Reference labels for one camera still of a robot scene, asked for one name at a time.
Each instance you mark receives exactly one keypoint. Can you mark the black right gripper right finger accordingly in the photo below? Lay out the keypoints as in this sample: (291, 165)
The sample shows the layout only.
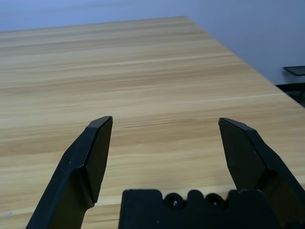
(247, 157)

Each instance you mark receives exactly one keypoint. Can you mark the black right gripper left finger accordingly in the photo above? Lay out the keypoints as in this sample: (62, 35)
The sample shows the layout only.
(71, 171)

